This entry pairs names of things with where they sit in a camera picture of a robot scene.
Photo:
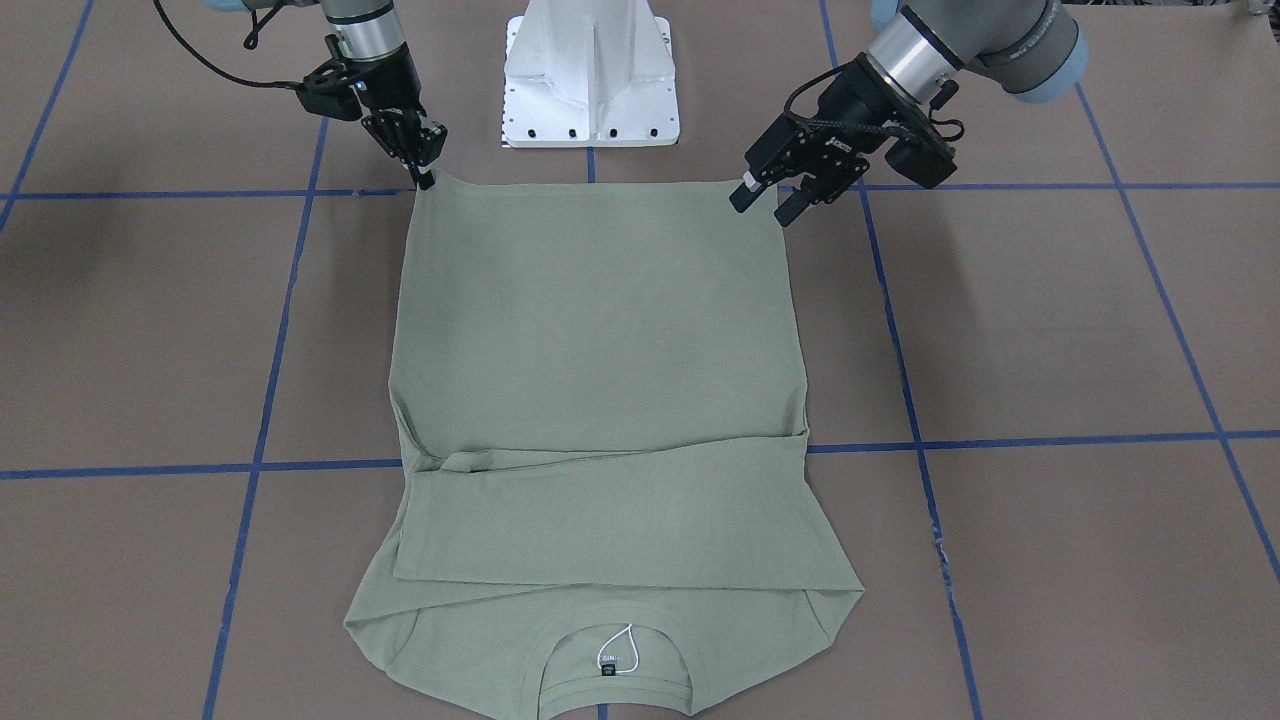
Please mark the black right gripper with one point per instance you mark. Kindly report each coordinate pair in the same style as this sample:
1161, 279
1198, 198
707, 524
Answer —
388, 88

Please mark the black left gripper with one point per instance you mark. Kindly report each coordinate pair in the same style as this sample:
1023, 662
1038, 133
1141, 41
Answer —
848, 106

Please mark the olive green long-sleeve shirt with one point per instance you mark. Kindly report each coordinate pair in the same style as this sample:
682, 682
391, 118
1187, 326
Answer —
600, 399

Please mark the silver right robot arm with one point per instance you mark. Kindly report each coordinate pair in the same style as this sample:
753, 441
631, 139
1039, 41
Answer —
359, 31

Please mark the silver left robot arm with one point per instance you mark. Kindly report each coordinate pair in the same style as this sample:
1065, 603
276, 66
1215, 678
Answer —
1034, 50

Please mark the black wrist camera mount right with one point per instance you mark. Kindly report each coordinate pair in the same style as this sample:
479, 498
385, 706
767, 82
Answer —
327, 92

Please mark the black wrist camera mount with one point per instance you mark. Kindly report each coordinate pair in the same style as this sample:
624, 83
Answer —
327, 92
924, 151

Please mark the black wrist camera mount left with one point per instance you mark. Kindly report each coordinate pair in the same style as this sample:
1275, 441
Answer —
924, 151

